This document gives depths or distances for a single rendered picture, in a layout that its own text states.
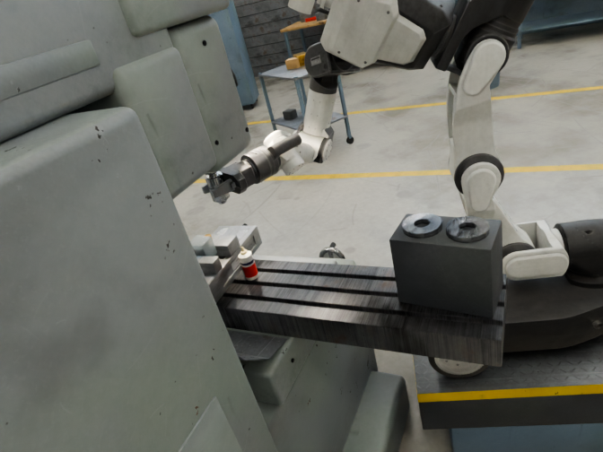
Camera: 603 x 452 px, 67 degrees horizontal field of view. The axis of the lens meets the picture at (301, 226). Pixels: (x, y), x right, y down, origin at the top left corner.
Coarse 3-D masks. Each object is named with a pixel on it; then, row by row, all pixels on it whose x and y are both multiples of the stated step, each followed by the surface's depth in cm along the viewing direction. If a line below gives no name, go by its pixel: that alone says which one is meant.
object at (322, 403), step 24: (312, 360) 135; (336, 360) 152; (360, 360) 174; (312, 384) 136; (336, 384) 153; (360, 384) 174; (264, 408) 118; (288, 408) 122; (312, 408) 136; (336, 408) 153; (288, 432) 122; (312, 432) 136; (336, 432) 154
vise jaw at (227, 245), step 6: (216, 240) 138; (222, 240) 137; (228, 240) 136; (234, 240) 137; (216, 246) 136; (222, 246) 135; (228, 246) 134; (234, 246) 137; (222, 252) 136; (228, 252) 135
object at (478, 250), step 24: (408, 216) 109; (432, 216) 105; (408, 240) 101; (432, 240) 99; (456, 240) 96; (480, 240) 95; (408, 264) 104; (432, 264) 100; (456, 264) 97; (480, 264) 94; (408, 288) 108; (432, 288) 104; (456, 288) 101; (480, 288) 97; (480, 312) 101
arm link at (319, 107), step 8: (312, 96) 144; (320, 96) 143; (328, 96) 143; (312, 104) 145; (320, 104) 144; (328, 104) 145; (312, 112) 146; (320, 112) 145; (328, 112) 147; (304, 120) 150; (312, 120) 148; (320, 120) 147; (328, 120) 149; (304, 128) 151; (312, 128) 149; (320, 128) 149; (328, 128) 151; (328, 136) 150; (328, 144) 149; (328, 152) 153
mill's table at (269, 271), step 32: (256, 288) 131; (288, 288) 127; (320, 288) 125; (352, 288) 121; (384, 288) 118; (224, 320) 130; (256, 320) 124; (288, 320) 118; (320, 320) 113; (352, 320) 110; (384, 320) 108; (416, 320) 105; (448, 320) 105; (480, 320) 101; (416, 352) 106; (448, 352) 102; (480, 352) 98
